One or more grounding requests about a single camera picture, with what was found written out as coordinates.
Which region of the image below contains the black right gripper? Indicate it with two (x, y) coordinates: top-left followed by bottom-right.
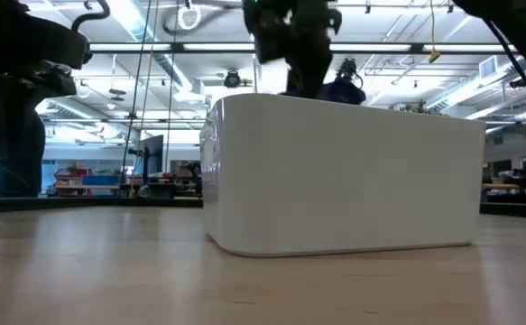
(242, 0), (343, 99)

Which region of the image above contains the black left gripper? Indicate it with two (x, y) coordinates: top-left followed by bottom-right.
(0, 60), (78, 198)

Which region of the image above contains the white plastic basket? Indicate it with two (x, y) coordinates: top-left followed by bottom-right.
(198, 93), (487, 258)

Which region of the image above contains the blue storage bin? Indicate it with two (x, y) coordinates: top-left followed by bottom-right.
(81, 174), (120, 187)

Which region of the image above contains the potted plant in ribbed pot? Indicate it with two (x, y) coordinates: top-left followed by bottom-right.
(391, 99), (447, 117)

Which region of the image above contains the dark computer monitor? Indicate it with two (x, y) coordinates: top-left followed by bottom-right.
(134, 134), (165, 180)

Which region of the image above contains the black hanging camera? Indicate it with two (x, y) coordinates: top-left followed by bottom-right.
(336, 57), (365, 90)
(223, 70), (243, 90)

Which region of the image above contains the black metal table frame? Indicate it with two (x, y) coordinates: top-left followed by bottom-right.
(0, 196), (526, 221)

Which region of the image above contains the yellow hanging cable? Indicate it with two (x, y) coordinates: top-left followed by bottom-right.
(428, 0), (442, 64)

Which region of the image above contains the black hanging cable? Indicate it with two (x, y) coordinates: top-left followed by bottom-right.
(165, 0), (180, 172)
(120, 0), (155, 198)

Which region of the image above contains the white hanging ring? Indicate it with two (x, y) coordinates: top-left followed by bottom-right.
(177, 3), (202, 33)

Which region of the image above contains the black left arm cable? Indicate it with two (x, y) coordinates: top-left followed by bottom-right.
(70, 0), (111, 33)

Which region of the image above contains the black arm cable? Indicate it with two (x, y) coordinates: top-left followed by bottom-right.
(70, 0), (111, 33)
(483, 17), (526, 119)

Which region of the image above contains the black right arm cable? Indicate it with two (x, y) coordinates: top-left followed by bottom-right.
(483, 17), (526, 119)

